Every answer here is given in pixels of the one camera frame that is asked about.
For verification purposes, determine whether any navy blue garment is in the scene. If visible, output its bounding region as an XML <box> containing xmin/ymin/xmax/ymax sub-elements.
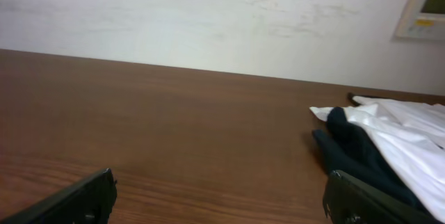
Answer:
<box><xmin>312</xmin><ymin>107</ymin><xmax>428</xmax><ymax>213</ymax></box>

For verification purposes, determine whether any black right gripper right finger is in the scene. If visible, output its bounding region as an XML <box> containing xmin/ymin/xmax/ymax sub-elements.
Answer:
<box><xmin>323</xmin><ymin>170</ymin><xmax>442</xmax><ymax>224</ymax></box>

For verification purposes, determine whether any white printed t-shirt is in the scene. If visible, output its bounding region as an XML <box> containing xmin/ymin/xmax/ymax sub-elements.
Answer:
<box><xmin>310</xmin><ymin>95</ymin><xmax>444</xmax><ymax>223</ymax></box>

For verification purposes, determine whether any white wall control panel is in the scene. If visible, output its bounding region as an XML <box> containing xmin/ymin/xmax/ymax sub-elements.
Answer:
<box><xmin>395</xmin><ymin>0</ymin><xmax>444</xmax><ymax>40</ymax></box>

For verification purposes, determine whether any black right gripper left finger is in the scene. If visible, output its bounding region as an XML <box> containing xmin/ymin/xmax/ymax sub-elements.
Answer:
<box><xmin>1</xmin><ymin>168</ymin><xmax>118</xmax><ymax>224</ymax></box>

